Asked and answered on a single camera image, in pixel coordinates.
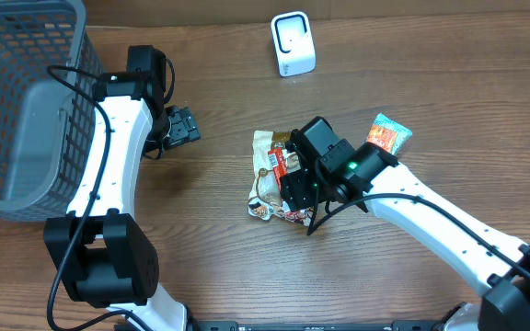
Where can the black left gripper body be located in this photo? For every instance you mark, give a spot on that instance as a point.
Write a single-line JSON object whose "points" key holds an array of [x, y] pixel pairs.
{"points": [[182, 127]]}

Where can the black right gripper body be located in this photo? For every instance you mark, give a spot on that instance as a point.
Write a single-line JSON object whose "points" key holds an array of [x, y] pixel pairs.
{"points": [[295, 192]]}

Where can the red snack stick packet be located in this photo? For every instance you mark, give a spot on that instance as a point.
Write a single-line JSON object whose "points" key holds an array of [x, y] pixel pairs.
{"points": [[278, 159]]}

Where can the teal orange snack packet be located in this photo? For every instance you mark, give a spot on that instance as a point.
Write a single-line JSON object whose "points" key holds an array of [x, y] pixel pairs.
{"points": [[388, 134]]}

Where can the beige brown snack bag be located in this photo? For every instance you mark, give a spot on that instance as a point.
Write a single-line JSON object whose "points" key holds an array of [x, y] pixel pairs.
{"points": [[265, 200]]}

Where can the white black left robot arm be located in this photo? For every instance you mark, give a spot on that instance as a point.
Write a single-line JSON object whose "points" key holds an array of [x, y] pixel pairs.
{"points": [[101, 254]]}

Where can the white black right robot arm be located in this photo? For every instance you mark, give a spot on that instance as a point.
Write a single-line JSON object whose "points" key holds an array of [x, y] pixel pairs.
{"points": [[494, 264]]}

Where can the white barcode scanner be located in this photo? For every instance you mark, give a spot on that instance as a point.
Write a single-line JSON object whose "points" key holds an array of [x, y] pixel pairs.
{"points": [[293, 43]]}

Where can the grey plastic mesh basket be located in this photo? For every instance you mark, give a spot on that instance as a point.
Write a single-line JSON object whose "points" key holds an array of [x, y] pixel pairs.
{"points": [[46, 129]]}

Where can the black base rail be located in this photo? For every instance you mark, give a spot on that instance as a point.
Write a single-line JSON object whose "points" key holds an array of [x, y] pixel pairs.
{"points": [[397, 325]]}

